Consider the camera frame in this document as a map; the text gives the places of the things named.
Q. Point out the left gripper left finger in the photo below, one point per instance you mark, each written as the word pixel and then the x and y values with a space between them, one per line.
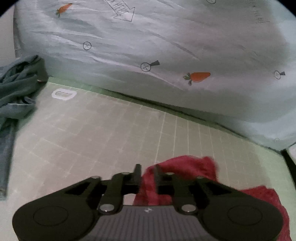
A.
pixel 117 187

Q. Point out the red checkered shirt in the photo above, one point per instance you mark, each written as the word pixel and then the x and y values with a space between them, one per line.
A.
pixel 189 167

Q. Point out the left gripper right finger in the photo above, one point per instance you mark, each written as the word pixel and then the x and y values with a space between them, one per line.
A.
pixel 183 192

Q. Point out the carrot print bed sheet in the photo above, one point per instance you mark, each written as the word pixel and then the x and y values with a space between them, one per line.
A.
pixel 230 62

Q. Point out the blue denim jeans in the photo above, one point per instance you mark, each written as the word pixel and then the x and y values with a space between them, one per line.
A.
pixel 8 134

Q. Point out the grey-green garment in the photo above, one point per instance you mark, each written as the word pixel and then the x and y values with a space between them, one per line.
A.
pixel 20 80

